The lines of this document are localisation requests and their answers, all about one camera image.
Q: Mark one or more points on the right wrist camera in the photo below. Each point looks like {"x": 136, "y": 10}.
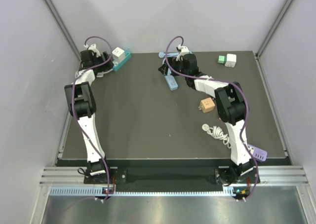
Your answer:
{"x": 182, "y": 51}

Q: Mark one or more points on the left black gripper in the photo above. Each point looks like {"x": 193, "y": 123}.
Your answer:
{"x": 106, "y": 66}

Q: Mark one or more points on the front aluminium rail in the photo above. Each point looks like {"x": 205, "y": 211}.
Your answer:
{"x": 269, "y": 175}

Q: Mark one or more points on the slotted cable duct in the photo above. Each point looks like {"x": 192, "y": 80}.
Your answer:
{"x": 103, "y": 192}

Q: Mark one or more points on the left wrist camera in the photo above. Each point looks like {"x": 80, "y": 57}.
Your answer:
{"x": 93, "y": 47}

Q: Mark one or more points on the teal power strip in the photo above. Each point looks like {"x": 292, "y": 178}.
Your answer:
{"x": 117, "y": 65}

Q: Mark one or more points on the white cube adapter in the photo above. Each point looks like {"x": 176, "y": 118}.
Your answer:
{"x": 230, "y": 60}
{"x": 118, "y": 54}

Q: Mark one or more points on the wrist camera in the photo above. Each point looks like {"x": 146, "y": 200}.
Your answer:
{"x": 182, "y": 51}
{"x": 93, "y": 47}

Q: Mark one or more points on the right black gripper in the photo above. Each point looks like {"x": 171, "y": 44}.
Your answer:
{"x": 172, "y": 62}

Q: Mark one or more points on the small green cube adapter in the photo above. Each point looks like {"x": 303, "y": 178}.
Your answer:
{"x": 222, "y": 59}

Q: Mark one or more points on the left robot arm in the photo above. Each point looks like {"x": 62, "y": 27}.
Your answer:
{"x": 82, "y": 107}

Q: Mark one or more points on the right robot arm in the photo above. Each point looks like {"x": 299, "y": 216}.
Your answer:
{"x": 231, "y": 104}

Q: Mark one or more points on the light blue power strip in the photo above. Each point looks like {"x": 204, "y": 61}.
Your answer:
{"x": 171, "y": 82}

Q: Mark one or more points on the purple power strip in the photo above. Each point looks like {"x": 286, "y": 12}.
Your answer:
{"x": 259, "y": 154}

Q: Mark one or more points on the orange cube adapter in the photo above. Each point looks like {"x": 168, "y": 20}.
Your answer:
{"x": 206, "y": 105}

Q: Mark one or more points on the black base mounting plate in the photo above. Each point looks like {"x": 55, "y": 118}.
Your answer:
{"x": 212, "y": 175}

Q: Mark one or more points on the left aluminium frame post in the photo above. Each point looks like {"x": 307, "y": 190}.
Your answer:
{"x": 62, "y": 27}

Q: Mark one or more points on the aluminium frame post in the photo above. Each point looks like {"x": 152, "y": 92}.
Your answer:
{"x": 62, "y": 27}
{"x": 277, "y": 22}

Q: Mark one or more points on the right aluminium frame post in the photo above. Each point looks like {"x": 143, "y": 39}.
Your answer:
{"x": 277, "y": 22}

